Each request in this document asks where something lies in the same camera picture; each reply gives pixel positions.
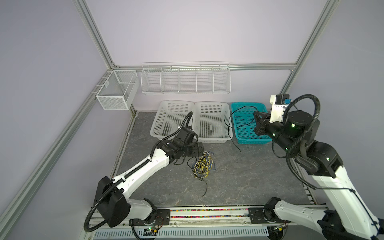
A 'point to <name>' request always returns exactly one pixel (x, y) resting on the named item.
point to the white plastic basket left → (170, 116)
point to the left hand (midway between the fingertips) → (197, 151)
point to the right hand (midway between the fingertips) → (255, 113)
